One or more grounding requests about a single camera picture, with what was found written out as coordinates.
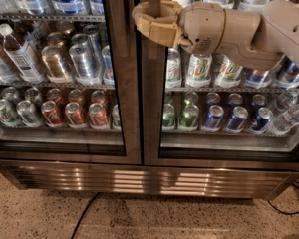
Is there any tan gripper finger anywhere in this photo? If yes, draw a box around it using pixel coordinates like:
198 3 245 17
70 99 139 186
134 14 183 47
132 0 182 24

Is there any fridge glass door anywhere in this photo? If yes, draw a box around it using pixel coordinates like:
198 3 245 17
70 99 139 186
141 0 299 170
0 0 141 163

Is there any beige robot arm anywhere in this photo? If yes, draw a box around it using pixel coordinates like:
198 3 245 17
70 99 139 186
132 0 299 71

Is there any steel fridge base grille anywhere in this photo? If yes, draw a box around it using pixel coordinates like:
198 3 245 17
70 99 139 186
0 158 299 200

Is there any white green can centre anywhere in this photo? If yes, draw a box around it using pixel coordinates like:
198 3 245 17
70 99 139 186
186 54 212 88

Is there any white green can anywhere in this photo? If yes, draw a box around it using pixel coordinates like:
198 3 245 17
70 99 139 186
214 56 243 88
186 54 212 88

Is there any white green can right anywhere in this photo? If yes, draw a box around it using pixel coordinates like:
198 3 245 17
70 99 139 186
214 56 243 88

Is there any green can lower shelf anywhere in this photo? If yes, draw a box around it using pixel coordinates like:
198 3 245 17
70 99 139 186
179 104 199 131

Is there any silver soda can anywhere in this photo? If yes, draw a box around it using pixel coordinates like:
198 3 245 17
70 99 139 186
69 44 96 85

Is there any blue can lower left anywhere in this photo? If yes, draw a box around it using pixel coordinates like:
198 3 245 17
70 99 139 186
202 105 224 132

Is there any blue can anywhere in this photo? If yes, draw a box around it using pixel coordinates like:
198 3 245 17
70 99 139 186
202 105 224 132
224 106 248 133

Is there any blue can lower right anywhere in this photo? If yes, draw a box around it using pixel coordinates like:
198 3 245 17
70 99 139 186
224 106 248 133

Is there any red soda can right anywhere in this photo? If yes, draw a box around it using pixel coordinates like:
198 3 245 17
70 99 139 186
88 103 109 127

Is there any red soda can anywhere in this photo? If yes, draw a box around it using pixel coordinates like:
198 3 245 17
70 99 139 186
88 103 109 127
41 101 64 127
65 102 87 128

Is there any gold soda can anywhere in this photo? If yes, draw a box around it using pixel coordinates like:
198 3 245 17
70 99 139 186
42 45 73 83

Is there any red soda can middle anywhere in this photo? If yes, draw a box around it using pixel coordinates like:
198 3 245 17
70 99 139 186
65 102 87 128

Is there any red soda can left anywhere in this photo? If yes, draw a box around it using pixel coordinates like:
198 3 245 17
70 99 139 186
41 101 64 127

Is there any brown tea bottle right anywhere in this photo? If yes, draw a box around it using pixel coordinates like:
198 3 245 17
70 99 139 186
0 23 44 83

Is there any brown tea bottle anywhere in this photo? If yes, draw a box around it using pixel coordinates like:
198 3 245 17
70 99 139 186
0 43 18 83
0 23 44 83

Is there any brown tea bottle left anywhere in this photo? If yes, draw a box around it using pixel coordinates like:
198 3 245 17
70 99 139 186
0 43 18 83

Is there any green silver can left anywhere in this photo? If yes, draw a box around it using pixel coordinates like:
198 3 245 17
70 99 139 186
0 99 21 126

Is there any black floor cable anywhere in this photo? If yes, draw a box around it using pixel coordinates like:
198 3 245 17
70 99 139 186
70 192 103 239

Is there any black cable at right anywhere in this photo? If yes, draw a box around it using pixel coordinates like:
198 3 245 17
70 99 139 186
267 169 299 216

